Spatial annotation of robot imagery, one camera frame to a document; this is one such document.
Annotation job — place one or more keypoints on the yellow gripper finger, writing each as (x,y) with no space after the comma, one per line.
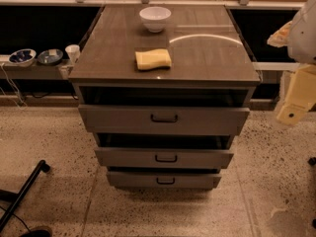
(300,96)

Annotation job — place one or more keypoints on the grey top drawer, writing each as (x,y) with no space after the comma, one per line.
(163,120)

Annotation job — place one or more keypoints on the grey drawer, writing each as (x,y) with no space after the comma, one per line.
(163,180)
(163,158)
(163,120)

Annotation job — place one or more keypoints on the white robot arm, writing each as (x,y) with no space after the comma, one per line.
(299,36)

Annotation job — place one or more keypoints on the grey drawer cabinet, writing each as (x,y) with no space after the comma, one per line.
(210,68)

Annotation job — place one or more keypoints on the grey bottom drawer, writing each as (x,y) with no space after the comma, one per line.
(163,180)

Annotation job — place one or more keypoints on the grey middle drawer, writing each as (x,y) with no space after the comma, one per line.
(163,158)

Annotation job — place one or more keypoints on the yellow sponge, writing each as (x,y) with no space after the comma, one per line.
(147,60)

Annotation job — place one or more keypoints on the white bowl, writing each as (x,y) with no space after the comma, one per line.
(154,19)

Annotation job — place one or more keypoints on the white paper cup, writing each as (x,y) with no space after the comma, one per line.
(73,52)

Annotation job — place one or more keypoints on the low grey shelf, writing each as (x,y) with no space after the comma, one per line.
(34,72)

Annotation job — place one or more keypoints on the grey blue bowl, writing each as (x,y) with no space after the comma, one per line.
(50,57)

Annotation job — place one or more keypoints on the black chair leg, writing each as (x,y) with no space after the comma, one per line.
(14,199)

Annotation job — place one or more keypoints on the blue patterned bowl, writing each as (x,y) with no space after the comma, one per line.
(23,57)

